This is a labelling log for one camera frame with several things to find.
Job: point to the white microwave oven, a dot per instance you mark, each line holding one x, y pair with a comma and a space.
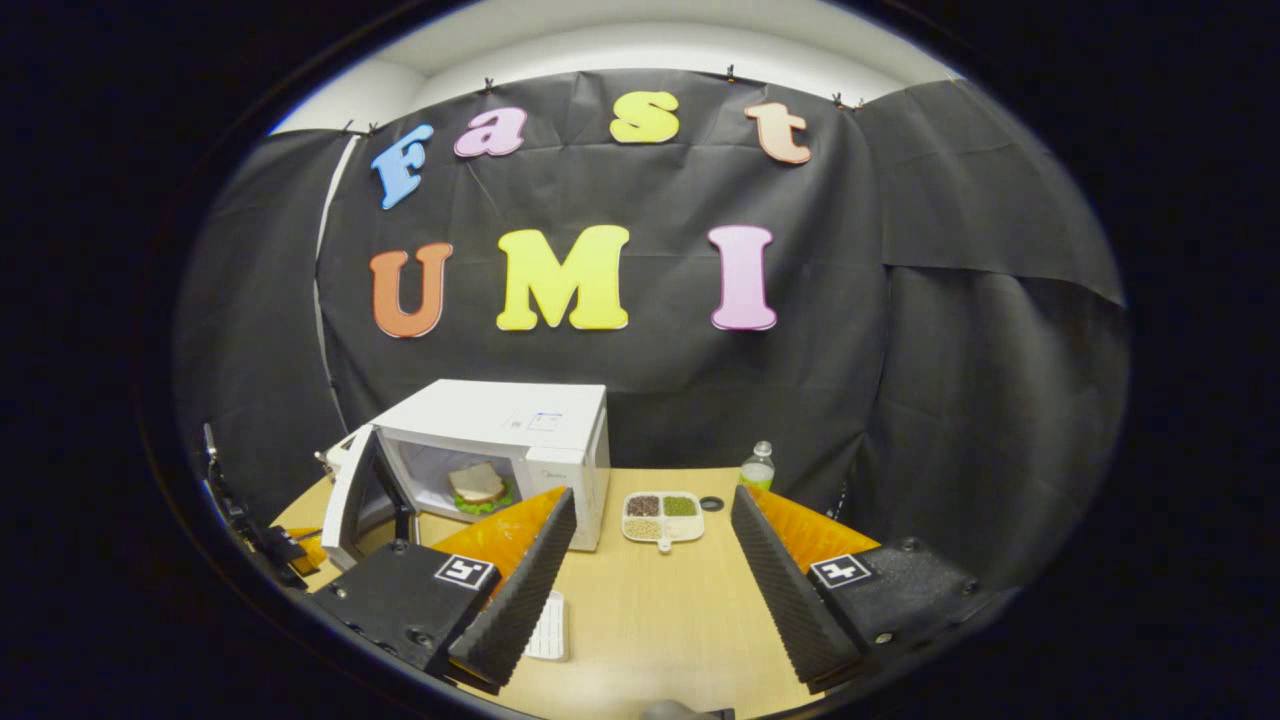
480, 410

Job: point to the divided white plate of grains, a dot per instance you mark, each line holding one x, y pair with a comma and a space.
662, 518

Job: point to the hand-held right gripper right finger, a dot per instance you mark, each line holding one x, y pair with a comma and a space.
785, 600

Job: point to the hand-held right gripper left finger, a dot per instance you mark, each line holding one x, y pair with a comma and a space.
525, 590

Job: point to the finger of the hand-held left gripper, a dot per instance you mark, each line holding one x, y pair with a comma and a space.
312, 552

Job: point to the small white rectangular tray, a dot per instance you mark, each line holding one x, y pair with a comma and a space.
548, 630

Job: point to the white toaster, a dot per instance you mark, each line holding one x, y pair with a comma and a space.
348, 447

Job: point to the green drink bottle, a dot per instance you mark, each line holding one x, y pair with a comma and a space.
757, 470

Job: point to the sandwich with lettuce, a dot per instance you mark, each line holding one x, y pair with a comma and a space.
478, 485

